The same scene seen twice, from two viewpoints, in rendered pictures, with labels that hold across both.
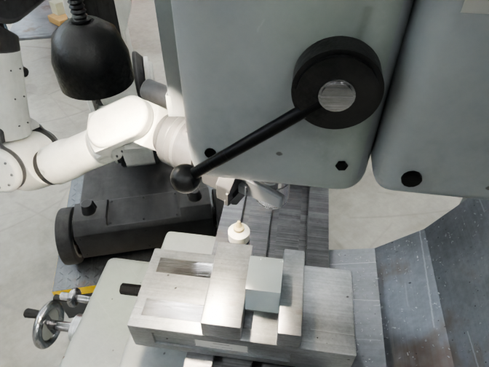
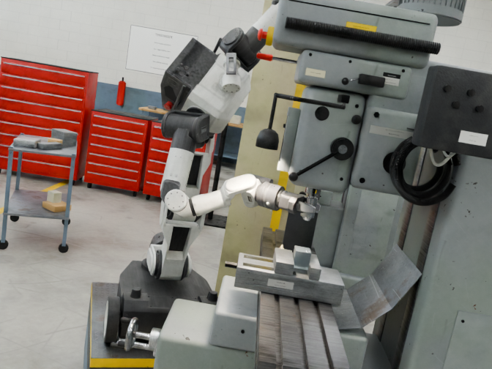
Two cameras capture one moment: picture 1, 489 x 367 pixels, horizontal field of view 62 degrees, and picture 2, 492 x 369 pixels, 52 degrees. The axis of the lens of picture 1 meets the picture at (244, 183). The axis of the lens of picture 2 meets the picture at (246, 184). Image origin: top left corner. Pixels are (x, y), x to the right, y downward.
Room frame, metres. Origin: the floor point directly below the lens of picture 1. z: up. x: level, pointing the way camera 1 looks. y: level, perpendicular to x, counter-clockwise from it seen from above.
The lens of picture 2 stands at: (-1.24, 0.41, 1.58)
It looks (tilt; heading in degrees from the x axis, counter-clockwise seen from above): 10 degrees down; 352
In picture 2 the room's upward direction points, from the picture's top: 10 degrees clockwise
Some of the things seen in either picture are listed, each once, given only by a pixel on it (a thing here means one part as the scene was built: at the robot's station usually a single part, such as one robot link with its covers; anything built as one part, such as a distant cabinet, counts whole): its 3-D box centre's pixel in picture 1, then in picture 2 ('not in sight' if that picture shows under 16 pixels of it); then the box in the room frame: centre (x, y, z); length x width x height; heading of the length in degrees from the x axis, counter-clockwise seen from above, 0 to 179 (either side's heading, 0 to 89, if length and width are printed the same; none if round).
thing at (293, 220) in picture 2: not in sight; (301, 224); (0.84, -0.14, 1.06); 0.22 x 0.12 x 0.20; 165
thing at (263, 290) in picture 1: (264, 284); (301, 258); (0.34, -0.03, 1.07); 0.06 x 0.05 x 0.06; 172
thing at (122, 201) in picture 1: (143, 161); (167, 280); (1.18, 0.39, 0.59); 0.64 x 0.52 x 0.33; 10
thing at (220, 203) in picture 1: (221, 215); not in sight; (0.99, 0.08, 0.50); 0.20 x 0.05 x 0.20; 10
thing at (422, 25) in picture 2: not in sight; (348, 32); (0.40, -0.05, 1.81); 0.47 x 0.26 x 0.16; 82
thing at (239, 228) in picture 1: (239, 239); not in sight; (0.47, 0.01, 1.01); 0.04 x 0.04 x 0.11
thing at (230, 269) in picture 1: (228, 287); (283, 261); (0.35, 0.02, 1.05); 0.15 x 0.06 x 0.04; 172
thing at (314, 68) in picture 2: not in sight; (348, 75); (0.40, -0.08, 1.68); 0.34 x 0.24 x 0.10; 82
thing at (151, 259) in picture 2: not in sight; (168, 261); (1.21, 0.39, 0.68); 0.21 x 0.20 x 0.13; 10
